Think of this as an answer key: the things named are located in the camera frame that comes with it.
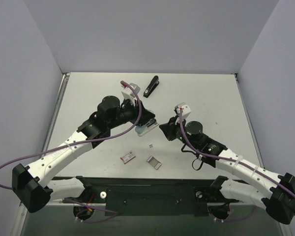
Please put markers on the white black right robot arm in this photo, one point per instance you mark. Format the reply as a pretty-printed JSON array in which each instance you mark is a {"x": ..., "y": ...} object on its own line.
[{"x": 273, "y": 192}]

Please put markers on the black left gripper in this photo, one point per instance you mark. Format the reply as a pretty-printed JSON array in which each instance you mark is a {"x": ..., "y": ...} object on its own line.
[{"x": 142, "y": 115}]

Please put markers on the red white staple box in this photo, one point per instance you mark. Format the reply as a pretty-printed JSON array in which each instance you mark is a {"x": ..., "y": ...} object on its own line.
[{"x": 128, "y": 157}]

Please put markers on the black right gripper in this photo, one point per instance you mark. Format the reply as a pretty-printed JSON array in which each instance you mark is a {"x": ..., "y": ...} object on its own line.
[{"x": 171, "y": 129}]

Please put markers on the black stapler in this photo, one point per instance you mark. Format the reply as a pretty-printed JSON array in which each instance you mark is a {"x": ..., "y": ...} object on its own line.
[{"x": 151, "y": 87}]

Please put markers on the light blue white stapler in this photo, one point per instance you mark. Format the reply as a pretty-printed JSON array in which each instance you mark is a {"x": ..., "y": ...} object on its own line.
[{"x": 146, "y": 123}]

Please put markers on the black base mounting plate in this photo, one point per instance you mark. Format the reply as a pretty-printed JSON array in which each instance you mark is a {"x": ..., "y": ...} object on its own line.
[{"x": 150, "y": 197}]

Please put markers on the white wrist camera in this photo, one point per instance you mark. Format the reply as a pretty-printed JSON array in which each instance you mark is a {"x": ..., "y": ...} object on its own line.
[
  {"x": 129, "y": 91},
  {"x": 182, "y": 111}
]

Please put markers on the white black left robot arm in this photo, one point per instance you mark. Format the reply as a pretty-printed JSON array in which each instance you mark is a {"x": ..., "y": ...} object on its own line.
[{"x": 34, "y": 185}]

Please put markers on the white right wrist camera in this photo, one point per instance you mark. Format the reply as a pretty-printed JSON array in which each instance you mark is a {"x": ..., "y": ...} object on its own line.
[{"x": 182, "y": 111}]

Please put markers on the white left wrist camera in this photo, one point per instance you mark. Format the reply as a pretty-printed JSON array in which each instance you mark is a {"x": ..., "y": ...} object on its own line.
[{"x": 129, "y": 91}]

